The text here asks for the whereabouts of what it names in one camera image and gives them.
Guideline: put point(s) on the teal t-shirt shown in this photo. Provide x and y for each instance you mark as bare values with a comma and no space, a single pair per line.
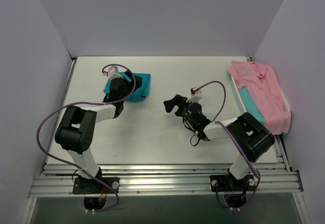
141,92

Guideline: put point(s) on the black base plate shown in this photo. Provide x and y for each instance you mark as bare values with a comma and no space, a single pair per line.
228,183
83,186

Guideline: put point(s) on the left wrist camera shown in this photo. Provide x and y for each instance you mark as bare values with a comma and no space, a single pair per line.
112,73

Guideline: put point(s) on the white laundry basket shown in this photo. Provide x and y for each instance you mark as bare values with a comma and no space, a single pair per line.
240,97

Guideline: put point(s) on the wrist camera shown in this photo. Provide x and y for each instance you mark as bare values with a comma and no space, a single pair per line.
112,73
196,95

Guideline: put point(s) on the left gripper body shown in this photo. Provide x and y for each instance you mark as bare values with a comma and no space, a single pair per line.
129,81

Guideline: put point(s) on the light teal shirt in basket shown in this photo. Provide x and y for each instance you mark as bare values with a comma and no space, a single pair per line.
251,104

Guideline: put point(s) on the aluminium rail frame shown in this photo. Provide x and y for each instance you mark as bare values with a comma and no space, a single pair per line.
163,180

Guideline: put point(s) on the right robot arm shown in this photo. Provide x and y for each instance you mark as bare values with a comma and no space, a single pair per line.
249,136

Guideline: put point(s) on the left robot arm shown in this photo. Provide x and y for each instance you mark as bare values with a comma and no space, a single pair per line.
76,129

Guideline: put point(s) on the pink polo shirt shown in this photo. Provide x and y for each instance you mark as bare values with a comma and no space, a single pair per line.
241,66

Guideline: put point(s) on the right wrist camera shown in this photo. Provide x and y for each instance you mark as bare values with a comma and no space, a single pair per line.
196,95

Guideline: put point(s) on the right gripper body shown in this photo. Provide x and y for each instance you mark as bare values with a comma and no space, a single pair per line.
182,106

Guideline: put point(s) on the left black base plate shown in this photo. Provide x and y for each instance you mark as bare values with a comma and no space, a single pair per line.
83,186

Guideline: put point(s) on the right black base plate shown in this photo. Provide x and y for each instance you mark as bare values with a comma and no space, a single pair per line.
228,183

